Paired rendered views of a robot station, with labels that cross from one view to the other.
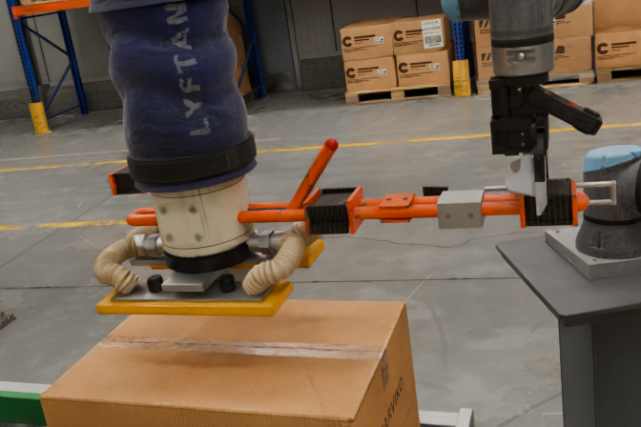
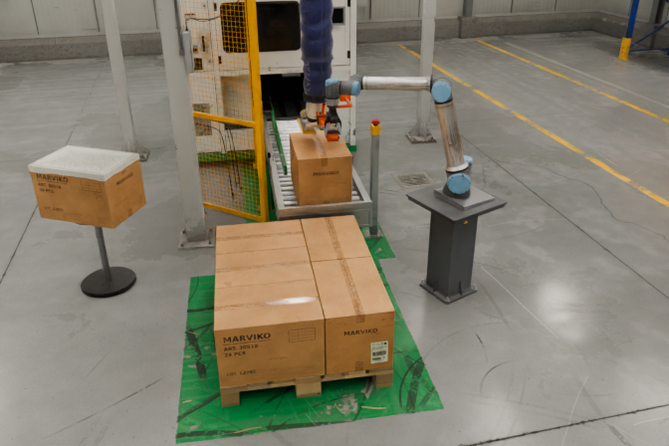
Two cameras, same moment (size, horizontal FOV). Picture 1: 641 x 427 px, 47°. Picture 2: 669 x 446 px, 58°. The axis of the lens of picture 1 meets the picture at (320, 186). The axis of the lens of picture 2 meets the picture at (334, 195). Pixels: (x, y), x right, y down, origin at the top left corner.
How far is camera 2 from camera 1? 3.80 m
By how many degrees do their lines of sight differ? 56
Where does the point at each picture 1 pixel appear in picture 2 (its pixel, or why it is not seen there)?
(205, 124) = (309, 89)
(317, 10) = not seen: outside the picture
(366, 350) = (325, 156)
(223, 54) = (317, 75)
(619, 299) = (423, 200)
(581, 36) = not seen: outside the picture
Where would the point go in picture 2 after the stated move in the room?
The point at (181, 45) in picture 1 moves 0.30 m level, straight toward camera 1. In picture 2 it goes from (308, 70) to (273, 77)
